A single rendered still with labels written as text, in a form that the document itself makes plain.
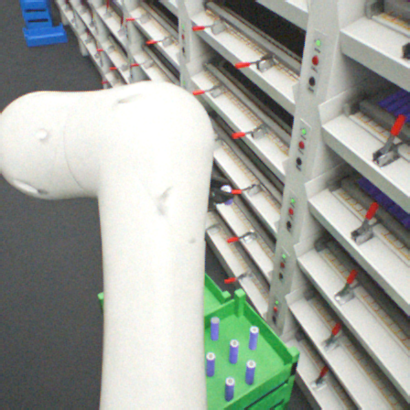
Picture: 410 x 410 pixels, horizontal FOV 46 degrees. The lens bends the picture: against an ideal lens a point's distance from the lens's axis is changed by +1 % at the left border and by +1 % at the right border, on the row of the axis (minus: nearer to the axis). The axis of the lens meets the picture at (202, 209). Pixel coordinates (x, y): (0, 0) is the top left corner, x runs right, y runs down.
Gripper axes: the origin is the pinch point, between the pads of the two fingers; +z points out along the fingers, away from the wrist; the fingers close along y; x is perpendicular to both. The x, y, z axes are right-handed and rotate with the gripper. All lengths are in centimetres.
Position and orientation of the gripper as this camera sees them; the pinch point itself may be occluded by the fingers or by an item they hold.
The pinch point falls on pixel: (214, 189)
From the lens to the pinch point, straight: 78.8
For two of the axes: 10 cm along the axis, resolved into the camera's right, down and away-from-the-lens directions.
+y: 3.1, 9.1, -2.8
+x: 8.0, -4.1, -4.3
